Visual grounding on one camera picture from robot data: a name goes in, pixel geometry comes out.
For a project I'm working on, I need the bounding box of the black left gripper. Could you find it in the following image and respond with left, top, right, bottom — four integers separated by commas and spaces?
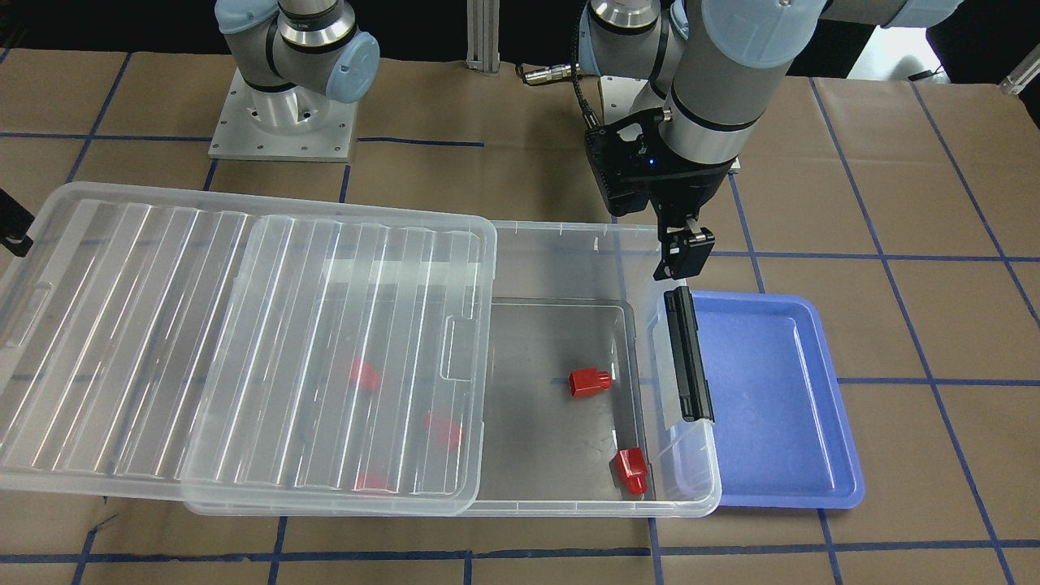
634, 159, 732, 280

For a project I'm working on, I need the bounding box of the red block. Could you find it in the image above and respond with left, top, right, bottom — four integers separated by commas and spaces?
352, 470, 397, 495
612, 447, 649, 495
568, 367, 613, 397
348, 358, 382, 393

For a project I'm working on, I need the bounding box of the clear ribbed box lid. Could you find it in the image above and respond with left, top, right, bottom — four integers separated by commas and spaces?
1, 182, 497, 516

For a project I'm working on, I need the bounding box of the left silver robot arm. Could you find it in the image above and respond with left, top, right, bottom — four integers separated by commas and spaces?
570, 1, 958, 280

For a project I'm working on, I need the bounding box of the clear plastic storage box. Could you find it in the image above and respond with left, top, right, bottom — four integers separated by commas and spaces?
184, 219, 722, 519

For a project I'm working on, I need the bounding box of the blue plastic tray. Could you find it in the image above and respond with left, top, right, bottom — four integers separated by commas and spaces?
648, 290, 865, 509

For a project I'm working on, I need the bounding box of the red block under lid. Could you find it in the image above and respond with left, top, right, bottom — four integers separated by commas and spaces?
352, 470, 397, 495

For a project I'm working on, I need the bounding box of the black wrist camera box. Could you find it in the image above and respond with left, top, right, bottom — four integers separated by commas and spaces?
583, 107, 670, 217

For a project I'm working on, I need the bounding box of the black box latch handle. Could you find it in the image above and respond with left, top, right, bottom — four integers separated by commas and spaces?
662, 285, 716, 423

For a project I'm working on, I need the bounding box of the aluminium frame post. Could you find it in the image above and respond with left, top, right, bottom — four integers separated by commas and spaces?
465, 0, 501, 76

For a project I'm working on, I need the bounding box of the aluminium frame rail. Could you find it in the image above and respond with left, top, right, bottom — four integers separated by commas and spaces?
999, 43, 1040, 95

